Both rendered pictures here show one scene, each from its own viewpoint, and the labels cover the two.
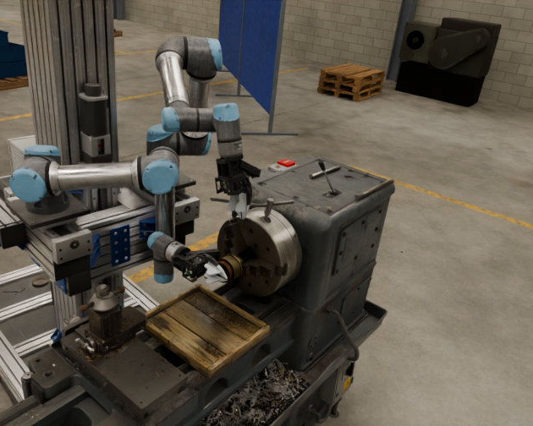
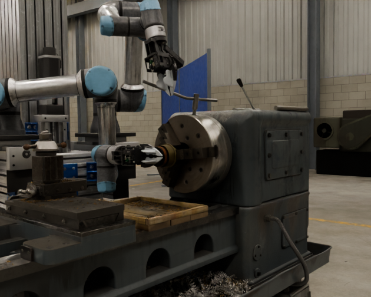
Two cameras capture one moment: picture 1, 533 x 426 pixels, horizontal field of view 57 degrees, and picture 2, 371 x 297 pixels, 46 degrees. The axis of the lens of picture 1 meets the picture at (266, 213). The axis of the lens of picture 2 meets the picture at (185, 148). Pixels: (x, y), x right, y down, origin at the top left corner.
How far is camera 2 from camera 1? 0.87 m
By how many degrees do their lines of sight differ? 24
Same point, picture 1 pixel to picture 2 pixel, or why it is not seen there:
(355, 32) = not seen: hidden behind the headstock
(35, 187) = not seen: outside the picture
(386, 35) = not seen: hidden behind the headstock
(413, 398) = not seen: outside the picture
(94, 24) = (52, 8)
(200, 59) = (132, 13)
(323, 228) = (247, 116)
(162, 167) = (101, 69)
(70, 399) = (9, 242)
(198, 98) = (132, 52)
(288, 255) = (218, 139)
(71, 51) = (33, 23)
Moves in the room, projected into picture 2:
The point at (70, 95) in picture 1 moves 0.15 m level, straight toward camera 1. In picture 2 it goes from (31, 58) to (30, 52)
